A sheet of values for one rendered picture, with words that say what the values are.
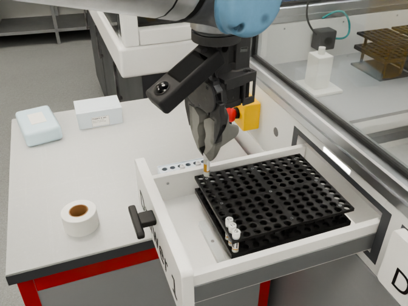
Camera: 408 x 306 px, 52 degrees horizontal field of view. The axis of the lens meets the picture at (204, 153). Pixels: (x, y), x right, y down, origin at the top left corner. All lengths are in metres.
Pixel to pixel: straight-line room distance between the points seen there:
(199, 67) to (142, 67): 0.85
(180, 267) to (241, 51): 0.32
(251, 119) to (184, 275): 0.54
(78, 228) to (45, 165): 0.29
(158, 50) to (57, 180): 0.59
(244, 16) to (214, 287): 0.40
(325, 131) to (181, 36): 0.76
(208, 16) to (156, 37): 1.02
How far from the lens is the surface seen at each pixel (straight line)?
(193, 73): 0.58
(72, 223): 0.86
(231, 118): 1.01
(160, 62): 1.44
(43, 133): 1.19
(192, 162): 0.99
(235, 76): 0.62
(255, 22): 0.39
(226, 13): 0.38
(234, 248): 0.67
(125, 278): 0.94
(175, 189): 0.81
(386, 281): 0.74
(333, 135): 0.78
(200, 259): 0.71
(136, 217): 0.68
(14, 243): 0.92
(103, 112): 1.22
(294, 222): 0.69
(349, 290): 0.88
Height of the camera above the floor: 1.36
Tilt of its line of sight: 34 degrees down
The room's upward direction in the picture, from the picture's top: straight up
